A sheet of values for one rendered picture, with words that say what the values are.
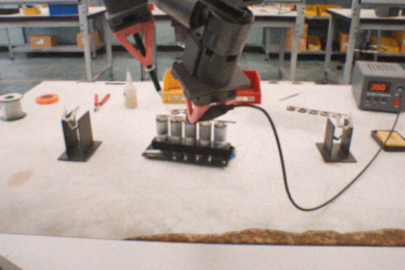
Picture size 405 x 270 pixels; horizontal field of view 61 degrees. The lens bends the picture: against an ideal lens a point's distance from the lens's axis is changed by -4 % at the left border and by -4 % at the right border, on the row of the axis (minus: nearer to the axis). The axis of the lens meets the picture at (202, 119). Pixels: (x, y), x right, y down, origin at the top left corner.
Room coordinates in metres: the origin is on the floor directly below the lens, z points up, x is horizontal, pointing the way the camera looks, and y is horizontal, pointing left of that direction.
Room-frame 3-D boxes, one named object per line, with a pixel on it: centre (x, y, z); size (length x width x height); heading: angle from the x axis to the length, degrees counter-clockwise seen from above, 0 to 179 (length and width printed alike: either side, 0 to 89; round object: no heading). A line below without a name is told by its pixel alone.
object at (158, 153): (0.59, 0.03, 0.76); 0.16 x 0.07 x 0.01; 76
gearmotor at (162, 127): (0.62, 0.08, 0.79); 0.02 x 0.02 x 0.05
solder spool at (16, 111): (0.78, 0.46, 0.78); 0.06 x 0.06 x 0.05
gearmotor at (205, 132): (0.60, -0.01, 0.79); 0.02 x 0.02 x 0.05
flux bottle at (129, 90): (0.86, 0.18, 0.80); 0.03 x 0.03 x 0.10
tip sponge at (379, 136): (0.64, -0.39, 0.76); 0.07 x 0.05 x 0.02; 178
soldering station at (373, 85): (0.88, -0.47, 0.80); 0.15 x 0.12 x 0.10; 166
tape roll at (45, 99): (0.90, 0.42, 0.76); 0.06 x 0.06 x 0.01
